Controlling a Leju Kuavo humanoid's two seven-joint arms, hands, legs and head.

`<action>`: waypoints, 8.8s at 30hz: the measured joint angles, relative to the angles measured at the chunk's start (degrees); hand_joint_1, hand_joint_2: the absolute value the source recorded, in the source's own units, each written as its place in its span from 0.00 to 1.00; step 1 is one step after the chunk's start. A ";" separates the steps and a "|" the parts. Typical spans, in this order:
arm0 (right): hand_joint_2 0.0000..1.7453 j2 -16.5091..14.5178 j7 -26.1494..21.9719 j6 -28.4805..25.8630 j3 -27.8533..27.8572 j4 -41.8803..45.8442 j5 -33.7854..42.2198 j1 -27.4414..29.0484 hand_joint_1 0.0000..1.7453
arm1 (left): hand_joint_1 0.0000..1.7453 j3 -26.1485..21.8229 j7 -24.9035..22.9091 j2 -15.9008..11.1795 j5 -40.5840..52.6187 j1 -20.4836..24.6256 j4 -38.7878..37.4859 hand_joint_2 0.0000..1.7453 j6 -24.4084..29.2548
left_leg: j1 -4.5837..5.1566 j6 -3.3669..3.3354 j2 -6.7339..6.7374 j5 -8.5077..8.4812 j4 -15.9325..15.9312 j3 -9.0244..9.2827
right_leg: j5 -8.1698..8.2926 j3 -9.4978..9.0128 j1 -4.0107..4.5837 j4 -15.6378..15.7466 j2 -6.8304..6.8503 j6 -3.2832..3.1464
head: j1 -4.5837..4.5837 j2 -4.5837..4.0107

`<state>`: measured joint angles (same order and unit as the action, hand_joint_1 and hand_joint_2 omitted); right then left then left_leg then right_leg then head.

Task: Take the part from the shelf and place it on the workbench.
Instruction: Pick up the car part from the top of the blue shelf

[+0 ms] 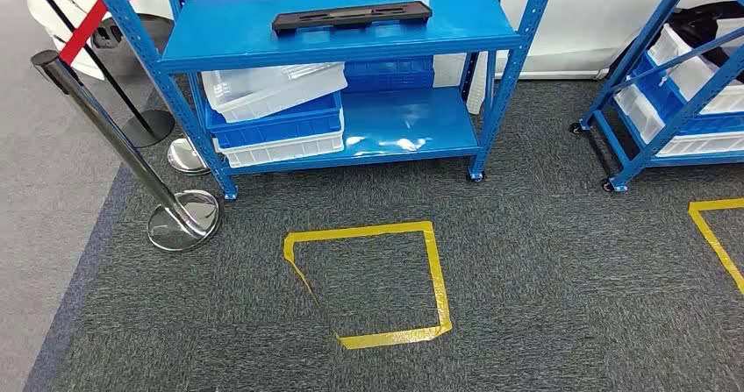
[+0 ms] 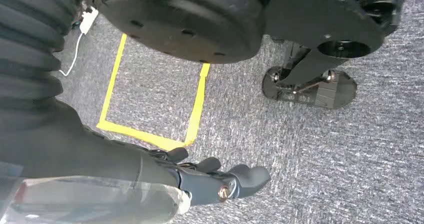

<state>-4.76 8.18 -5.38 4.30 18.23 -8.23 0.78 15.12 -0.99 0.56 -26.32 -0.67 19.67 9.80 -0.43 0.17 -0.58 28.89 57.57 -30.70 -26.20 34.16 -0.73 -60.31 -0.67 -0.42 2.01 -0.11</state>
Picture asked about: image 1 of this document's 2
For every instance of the black plastic plate frame part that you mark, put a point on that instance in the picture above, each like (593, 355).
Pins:
(349, 16)

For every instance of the blue metal shelf rack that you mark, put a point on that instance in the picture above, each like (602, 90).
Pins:
(636, 49)
(232, 29)

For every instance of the blue plastic crate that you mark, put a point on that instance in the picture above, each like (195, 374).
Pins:
(668, 96)
(273, 128)
(386, 75)

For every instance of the yellow floor tape square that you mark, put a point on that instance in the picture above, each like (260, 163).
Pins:
(712, 238)
(433, 273)

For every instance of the clear plastic bin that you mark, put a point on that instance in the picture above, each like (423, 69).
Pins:
(273, 96)

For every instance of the white lattice crate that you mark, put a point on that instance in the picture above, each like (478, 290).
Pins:
(476, 87)

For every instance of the white car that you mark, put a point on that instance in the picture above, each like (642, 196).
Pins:
(569, 29)

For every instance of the chrome stanchion post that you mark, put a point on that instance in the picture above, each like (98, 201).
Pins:
(185, 157)
(183, 221)

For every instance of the black stanchion post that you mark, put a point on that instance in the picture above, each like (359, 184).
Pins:
(148, 129)

